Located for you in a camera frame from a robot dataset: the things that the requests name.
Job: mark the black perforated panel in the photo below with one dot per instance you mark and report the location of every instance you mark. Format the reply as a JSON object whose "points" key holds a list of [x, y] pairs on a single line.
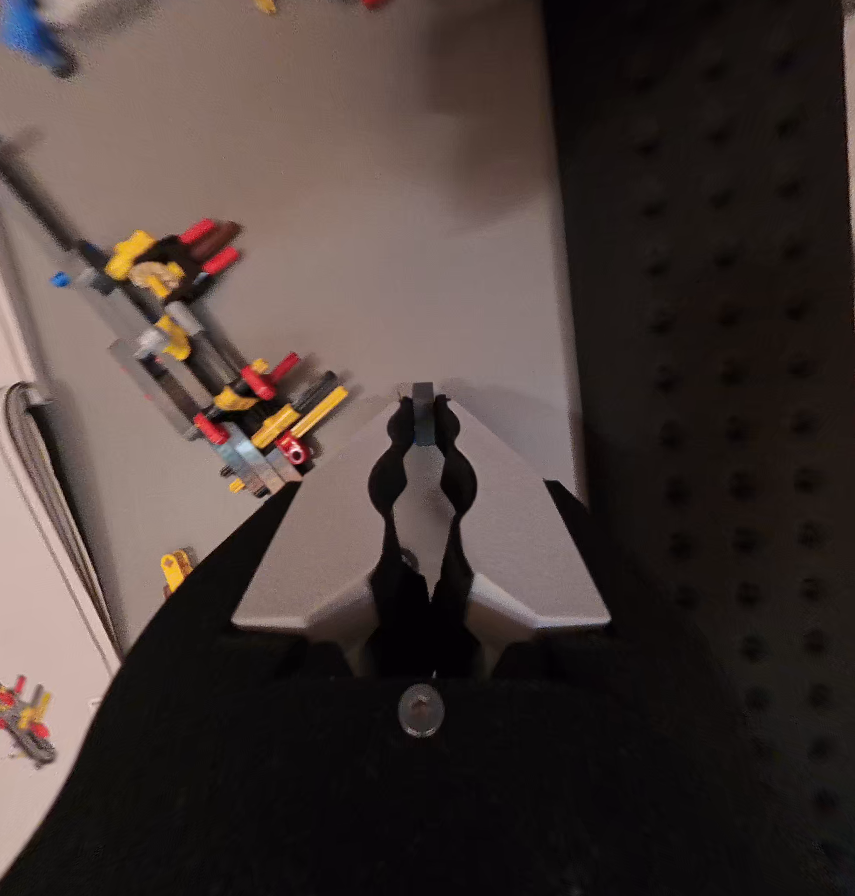
{"points": [[714, 350]]}

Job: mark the yellow lego axle connector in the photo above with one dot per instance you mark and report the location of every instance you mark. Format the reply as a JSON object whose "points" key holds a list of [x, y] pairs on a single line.
{"points": [[174, 564]]}

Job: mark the small grey connector piece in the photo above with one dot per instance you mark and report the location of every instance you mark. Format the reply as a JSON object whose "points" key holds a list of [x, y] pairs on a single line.
{"points": [[422, 413]]}

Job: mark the red lego bush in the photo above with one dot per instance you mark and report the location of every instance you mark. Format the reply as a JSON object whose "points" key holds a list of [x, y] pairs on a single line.
{"points": [[290, 448]]}

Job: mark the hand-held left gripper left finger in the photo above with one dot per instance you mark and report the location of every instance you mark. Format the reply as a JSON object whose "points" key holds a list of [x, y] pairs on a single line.
{"points": [[308, 553]]}

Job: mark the single blue lego pin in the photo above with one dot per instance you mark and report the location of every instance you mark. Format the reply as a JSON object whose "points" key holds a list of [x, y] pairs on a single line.
{"points": [[32, 31]]}

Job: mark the grey lego beam assembly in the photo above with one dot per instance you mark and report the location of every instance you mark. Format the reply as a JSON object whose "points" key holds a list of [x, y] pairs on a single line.
{"points": [[182, 365]]}

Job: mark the lego instruction booklet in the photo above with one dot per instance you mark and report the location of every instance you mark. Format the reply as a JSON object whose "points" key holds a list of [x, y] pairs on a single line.
{"points": [[20, 560]]}

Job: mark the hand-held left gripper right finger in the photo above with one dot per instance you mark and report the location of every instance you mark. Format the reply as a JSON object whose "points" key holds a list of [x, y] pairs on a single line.
{"points": [[532, 553]]}

